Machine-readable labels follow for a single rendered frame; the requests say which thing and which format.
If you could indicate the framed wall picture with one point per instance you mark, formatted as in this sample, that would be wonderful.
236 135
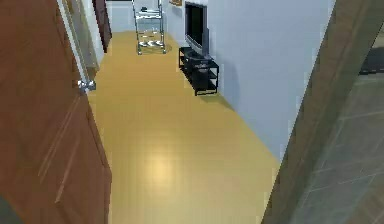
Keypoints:
176 2

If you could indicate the black television set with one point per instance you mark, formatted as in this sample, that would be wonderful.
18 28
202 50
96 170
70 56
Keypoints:
196 28

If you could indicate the black television stand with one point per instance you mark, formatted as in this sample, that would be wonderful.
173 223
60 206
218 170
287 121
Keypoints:
200 71

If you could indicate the brown wooden room door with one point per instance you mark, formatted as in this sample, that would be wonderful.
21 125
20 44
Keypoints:
43 133

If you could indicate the silver metal shelf rack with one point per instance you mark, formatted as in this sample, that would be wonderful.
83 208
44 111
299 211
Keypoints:
150 30

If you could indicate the brown wooden door frame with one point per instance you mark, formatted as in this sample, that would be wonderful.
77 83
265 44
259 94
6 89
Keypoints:
320 116

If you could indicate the dark brown room door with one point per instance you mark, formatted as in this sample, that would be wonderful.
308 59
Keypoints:
102 23

